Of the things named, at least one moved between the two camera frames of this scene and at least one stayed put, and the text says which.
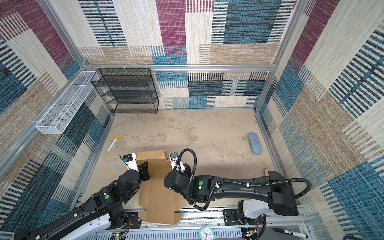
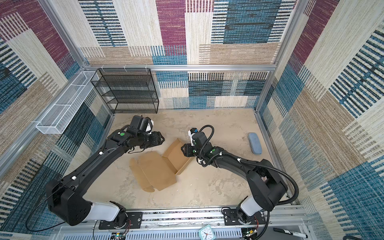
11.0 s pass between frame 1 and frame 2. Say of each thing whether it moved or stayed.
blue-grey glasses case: stayed
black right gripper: moved
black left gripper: moved
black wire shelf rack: stayed
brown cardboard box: moved
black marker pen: stayed
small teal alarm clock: stayed
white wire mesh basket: stayed
